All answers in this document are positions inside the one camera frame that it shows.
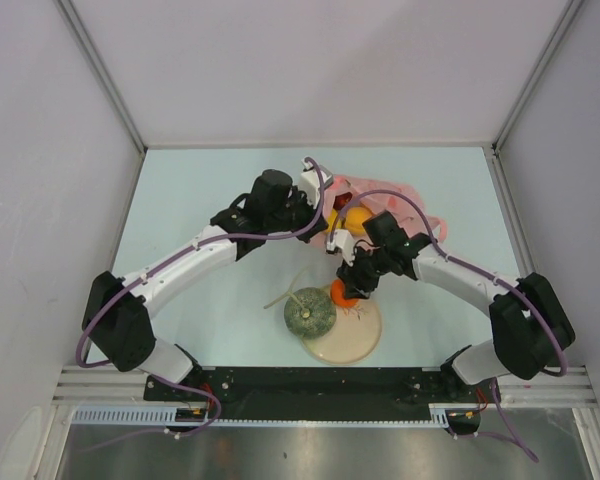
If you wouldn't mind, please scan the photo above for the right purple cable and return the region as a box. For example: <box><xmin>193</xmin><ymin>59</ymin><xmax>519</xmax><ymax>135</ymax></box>
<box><xmin>329</xmin><ymin>188</ymin><xmax>570</xmax><ymax>464</ymax></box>

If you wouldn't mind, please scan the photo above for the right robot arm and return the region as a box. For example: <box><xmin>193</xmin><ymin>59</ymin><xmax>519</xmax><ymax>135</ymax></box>
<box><xmin>326</xmin><ymin>212</ymin><xmax>576</xmax><ymax>401</ymax></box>

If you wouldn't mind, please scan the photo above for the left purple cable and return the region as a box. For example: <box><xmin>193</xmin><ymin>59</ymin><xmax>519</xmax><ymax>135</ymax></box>
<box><xmin>74</xmin><ymin>155</ymin><xmax>331</xmax><ymax>444</ymax></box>

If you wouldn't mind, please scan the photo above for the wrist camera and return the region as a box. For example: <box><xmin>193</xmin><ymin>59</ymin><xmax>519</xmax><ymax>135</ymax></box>
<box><xmin>297</xmin><ymin>157</ymin><xmax>334</xmax><ymax>209</ymax></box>
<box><xmin>325</xmin><ymin>229</ymin><xmax>356</xmax><ymax>266</ymax></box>

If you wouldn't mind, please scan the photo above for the dark red fake apple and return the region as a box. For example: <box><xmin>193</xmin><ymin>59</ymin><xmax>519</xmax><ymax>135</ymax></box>
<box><xmin>333</xmin><ymin>192</ymin><xmax>353</xmax><ymax>211</ymax></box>

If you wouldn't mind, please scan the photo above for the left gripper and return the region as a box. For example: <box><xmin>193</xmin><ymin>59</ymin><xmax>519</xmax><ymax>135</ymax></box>
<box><xmin>265</xmin><ymin>186</ymin><xmax>328</xmax><ymax>244</ymax></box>

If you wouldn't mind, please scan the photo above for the green fake melon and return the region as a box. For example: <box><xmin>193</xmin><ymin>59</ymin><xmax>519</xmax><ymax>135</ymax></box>
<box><xmin>264</xmin><ymin>267</ymin><xmax>337</xmax><ymax>340</ymax></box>

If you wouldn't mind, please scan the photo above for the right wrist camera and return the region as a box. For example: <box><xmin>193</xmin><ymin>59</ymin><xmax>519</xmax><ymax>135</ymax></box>
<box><xmin>325</xmin><ymin>229</ymin><xmax>356</xmax><ymax>266</ymax></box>

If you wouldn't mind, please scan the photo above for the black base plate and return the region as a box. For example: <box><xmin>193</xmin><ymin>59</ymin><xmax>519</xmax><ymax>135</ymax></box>
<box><xmin>144</xmin><ymin>367</ymin><xmax>501</xmax><ymax>426</ymax></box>

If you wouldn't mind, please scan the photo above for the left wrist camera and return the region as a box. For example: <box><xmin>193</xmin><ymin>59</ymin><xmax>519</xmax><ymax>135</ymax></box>
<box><xmin>297</xmin><ymin>157</ymin><xmax>334</xmax><ymax>209</ymax></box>

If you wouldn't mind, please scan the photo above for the yellow fake fruit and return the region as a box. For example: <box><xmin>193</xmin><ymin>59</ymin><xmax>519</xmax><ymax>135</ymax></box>
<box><xmin>343</xmin><ymin>206</ymin><xmax>373</xmax><ymax>237</ymax></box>

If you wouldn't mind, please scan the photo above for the aluminium frame rail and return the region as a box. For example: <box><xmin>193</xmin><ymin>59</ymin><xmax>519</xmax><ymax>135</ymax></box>
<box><xmin>52</xmin><ymin>366</ymin><xmax>598</xmax><ymax>408</ymax></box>

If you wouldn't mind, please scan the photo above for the purple cable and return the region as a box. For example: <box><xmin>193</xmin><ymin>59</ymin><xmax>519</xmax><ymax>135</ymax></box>
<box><xmin>329</xmin><ymin>188</ymin><xmax>570</xmax><ymax>464</ymax></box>
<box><xmin>74</xmin><ymin>155</ymin><xmax>331</xmax><ymax>444</ymax></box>

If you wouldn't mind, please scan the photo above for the yellow fake mango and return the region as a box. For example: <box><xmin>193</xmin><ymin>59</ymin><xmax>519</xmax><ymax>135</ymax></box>
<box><xmin>325</xmin><ymin>209</ymin><xmax>342</xmax><ymax>234</ymax></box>

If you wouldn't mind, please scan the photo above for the pink plastic bag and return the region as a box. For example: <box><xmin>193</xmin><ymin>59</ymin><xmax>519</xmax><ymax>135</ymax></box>
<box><xmin>309</xmin><ymin>175</ymin><xmax>427</xmax><ymax>248</ymax></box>

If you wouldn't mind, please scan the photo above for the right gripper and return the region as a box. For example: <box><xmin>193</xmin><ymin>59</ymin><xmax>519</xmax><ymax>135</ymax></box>
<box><xmin>336</xmin><ymin>243</ymin><xmax>390</xmax><ymax>300</ymax></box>

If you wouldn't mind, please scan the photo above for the orange fake orange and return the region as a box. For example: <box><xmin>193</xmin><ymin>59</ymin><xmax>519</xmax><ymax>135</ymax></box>
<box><xmin>330</xmin><ymin>279</ymin><xmax>358</xmax><ymax>308</ymax></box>

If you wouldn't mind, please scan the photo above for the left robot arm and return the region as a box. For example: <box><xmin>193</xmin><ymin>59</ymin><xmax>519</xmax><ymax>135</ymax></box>
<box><xmin>79</xmin><ymin>164</ymin><xmax>333</xmax><ymax>400</ymax></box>

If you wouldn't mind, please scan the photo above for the beige ceramic plate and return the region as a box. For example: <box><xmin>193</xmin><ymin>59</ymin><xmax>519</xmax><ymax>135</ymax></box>
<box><xmin>302</xmin><ymin>299</ymin><xmax>383</xmax><ymax>366</ymax></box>

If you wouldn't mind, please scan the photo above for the white cable duct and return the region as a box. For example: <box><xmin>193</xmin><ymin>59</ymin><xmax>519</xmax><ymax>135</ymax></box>
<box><xmin>72</xmin><ymin>405</ymin><xmax>478</xmax><ymax>429</ymax></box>

